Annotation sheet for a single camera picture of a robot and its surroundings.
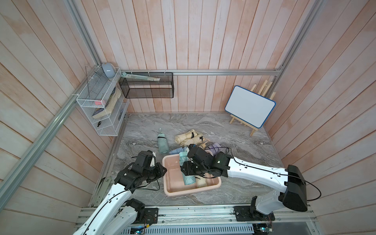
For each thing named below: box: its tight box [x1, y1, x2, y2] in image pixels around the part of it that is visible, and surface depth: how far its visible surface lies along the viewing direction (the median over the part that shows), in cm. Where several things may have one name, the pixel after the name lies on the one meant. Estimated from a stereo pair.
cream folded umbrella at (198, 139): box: [180, 134, 208, 147], surface depth 100 cm
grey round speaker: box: [101, 62, 117, 79], surface depth 84 cm
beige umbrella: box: [194, 175, 208, 188], surface depth 83 cm
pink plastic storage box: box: [162, 153, 222, 197], surface depth 76 cm
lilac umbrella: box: [204, 142, 227, 156], surface depth 98 cm
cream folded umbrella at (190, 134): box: [174, 129, 198, 145], surface depth 101 cm
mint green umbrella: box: [157, 127, 169, 154], surface depth 102 cm
